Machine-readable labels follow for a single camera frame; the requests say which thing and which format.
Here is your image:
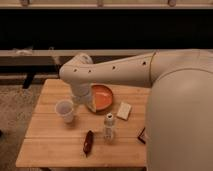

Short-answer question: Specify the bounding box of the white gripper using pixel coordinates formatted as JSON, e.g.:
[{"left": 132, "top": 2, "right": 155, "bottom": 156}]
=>
[{"left": 70, "top": 83, "right": 96, "bottom": 112}]

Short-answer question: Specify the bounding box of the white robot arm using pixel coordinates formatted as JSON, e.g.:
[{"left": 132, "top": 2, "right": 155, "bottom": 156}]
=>
[{"left": 59, "top": 49, "right": 213, "bottom": 171}]

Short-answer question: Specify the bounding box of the orange plate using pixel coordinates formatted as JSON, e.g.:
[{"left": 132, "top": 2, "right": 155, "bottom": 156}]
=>
[{"left": 87, "top": 85, "right": 113, "bottom": 113}]

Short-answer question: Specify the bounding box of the clear plastic cup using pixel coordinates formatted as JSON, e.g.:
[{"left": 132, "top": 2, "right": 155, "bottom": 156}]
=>
[{"left": 55, "top": 100, "right": 74, "bottom": 123}]

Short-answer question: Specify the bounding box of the wooden table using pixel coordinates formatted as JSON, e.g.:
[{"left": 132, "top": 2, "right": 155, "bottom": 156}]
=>
[{"left": 16, "top": 79, "right": 149, "bottom": 168}]

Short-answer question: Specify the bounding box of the white sponge block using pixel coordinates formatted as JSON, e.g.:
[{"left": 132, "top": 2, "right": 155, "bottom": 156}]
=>
[{"left": 116, "top": 102, "right": 132, "bottom": 120}]

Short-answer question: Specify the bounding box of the dark object at table edge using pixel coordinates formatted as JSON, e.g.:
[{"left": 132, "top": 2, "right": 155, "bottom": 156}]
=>
[{"left": 138, "top": 127, "right": 146, "bottom": 144}]

